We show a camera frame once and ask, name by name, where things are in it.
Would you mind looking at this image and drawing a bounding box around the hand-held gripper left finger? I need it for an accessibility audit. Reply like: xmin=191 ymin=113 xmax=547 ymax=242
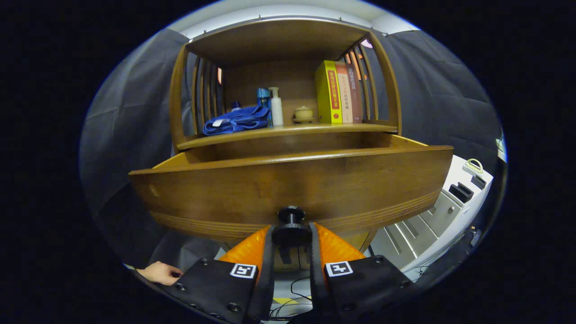
xmin=169 ymin=224 xmax=276 ymax=324

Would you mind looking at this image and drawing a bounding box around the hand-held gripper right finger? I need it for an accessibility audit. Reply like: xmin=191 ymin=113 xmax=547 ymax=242
xmin=309 ymin=222 xmax=414 ymax=324

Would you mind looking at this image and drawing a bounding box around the wooden drawer with black knob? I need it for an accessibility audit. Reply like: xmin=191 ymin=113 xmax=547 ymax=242
xmin=129 ymin=134 xmax=454 ymax=266

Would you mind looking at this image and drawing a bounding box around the wooden countertop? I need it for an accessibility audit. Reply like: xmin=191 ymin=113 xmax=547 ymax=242
xmin=177 ymin=122 xmax=399 ymax=150

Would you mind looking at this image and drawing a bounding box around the wooden cabinet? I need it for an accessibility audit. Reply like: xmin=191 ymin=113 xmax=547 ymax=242
xmin=169 ymin=17 xmax=402 ymax=273

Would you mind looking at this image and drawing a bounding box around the blue folded towel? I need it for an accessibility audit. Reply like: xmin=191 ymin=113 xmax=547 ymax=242
xmin=202 ymin=105 xmax=271 ymax=136

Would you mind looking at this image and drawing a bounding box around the white pump bottle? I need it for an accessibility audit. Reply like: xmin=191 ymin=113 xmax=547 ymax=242
xmin=269 ymin=87 xmax=284 ymax=126

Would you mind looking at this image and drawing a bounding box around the large black block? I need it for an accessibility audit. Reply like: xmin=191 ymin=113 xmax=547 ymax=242
xmin=449 ymin=182 xmax=474 ymax=203

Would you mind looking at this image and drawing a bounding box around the orange and white book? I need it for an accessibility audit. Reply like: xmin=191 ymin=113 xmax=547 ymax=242
xmin=335 ymin=62 xmax=354 ymax=124

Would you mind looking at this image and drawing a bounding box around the thick yellow book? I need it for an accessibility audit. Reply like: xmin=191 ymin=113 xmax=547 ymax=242
xmin=315 ymin=60 xmax=343 ymax=124

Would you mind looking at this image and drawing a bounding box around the brown book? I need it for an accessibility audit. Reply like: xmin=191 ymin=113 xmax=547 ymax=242
xmin=346 ymin=63 xmax=363 ymax=124

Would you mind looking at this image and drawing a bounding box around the black floor cable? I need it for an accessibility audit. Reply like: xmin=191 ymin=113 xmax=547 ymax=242
xmin=270 ymin=277 xmax=315 ymax=320

